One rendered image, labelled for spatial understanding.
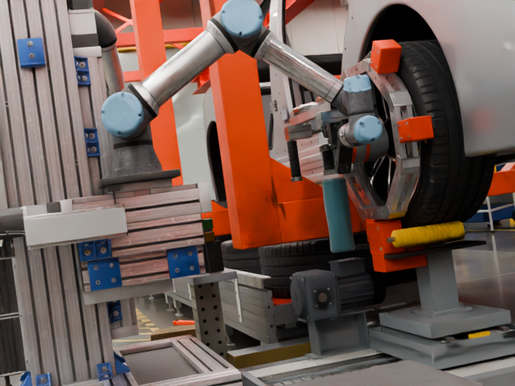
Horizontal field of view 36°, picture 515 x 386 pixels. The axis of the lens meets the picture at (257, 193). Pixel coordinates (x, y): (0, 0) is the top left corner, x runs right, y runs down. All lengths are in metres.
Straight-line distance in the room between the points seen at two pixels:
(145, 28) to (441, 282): 2.90
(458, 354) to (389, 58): 0.97
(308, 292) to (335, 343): 0.31
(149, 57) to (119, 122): 2.89
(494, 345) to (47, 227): 1.46
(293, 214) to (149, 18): 2.33
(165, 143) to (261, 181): 1.96
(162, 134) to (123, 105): 2.81
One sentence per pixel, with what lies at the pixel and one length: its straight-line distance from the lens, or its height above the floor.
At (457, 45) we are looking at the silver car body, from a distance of 2.46.
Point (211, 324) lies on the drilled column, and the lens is 3.18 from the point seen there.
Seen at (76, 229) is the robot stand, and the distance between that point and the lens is 2.16.
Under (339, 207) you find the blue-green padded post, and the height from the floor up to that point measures 0.64.
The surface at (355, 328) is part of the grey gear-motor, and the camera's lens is 3.17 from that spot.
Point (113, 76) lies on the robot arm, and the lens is 3.01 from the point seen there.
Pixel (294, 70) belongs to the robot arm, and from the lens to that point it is 2.35.
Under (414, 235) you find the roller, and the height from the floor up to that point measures 0.51.
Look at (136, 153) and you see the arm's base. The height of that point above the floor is 0.88.
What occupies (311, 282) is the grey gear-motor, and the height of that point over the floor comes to 0.38.
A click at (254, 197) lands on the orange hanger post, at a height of 0.71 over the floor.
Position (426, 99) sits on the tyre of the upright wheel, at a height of 0.94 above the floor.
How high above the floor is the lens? 0.69
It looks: 1 degrees up
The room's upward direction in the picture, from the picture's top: 8 degrees counter-clockwise
